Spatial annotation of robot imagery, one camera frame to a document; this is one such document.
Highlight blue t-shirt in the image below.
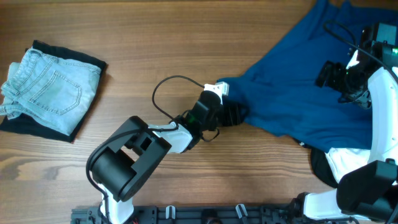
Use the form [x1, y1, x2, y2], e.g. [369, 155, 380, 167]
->
[226, 1, 397, 152]

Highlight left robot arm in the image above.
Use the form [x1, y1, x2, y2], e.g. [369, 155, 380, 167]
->
[86, 90, 249, 223]

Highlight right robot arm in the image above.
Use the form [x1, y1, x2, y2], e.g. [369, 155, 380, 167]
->
[286, 22, 397, 223]

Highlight white garment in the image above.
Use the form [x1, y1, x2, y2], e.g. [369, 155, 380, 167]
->
[324, 147, 398, 187]

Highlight black garment with logo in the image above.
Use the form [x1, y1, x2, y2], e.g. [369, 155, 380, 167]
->
[294, 139, 338, 188]

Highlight folded light blue jeans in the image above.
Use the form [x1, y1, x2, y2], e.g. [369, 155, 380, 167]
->
[1, 48, 101, 135]

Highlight folded black garment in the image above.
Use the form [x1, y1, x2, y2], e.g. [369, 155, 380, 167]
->
[1, 40, 106, 142]

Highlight right black cable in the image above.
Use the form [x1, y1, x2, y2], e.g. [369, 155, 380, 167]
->
[322, 20, 398, 85]

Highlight black cable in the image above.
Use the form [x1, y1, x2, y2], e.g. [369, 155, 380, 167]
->
[322, 20, 398, 85]
[151, 75, 206, 121]

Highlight left black cable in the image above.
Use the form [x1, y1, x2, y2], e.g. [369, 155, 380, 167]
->
[151, 75, 206, 121]

